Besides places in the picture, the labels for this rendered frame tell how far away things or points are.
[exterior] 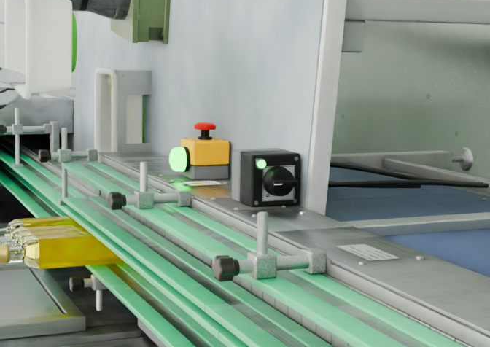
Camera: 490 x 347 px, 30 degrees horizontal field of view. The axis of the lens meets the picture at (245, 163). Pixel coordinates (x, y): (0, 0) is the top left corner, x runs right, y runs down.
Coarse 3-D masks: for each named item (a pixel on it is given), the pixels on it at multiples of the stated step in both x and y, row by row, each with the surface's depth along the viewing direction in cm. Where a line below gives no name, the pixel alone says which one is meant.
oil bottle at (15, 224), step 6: (66, 216) 193; (12, 222) 187; (18, 222) 185; (24, 222) 185; (30, 222) 186; (36, 222) 186; (42, 222) 187; (48, 222) 187; (54, 222) 188; (60, 222) 188; (66, 222) 188; (72, 222) 189; (12, 228) 185
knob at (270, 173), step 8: (272, 168) 135; (280, 168) 134; (264, 176) 135; (272, 176) 134; (280, 176) 134; (288, 176) 134; (264, 184) 135; (272, 184) 133; (280, 184) 133; (288, 184) 133; (296, 184) 134; (272, 192) 134; (280, 192) 134; (288, 192) 135
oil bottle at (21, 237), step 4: (68, 228) 182; (72, 228) 182; (76, 228) 182; (80, 228) 182; (84, 228) 182; (24, 232) 178; (28, 232) 178; (32, 232) 178; (36, 232) 178; (40, 232) 178; (44, 232) 178; (48, 232) 178; (52, 232) 178; (56, 232) 178; (60, 232) 178; (64, 232) 178; (68, 232) 178; (72, 232) 178; (76, 232) 179; (20, 236) 176; (24, 236) 175; (16, 240) 176; (20, 240) 175; (20, 244) 174
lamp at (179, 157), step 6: (174, 150) 163; (180, 150) 162; (186, 150) 163; (174, 156) 162; (180, 156) 162; (186, 156) 162; (174, 162) 162; (180, 162) 162; (186, 162) 162; (174, 168) 163; (180, 168) 162; (186, 168) 163
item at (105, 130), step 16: (96, 80) 219; (112, 80) 204; (96, 96) 219; (112, 96) 205; (96, 112) 220; (112, 112) 205; (96, 128) 220; (112, 128) 205; (96, 144) 221; (112, 144) 206
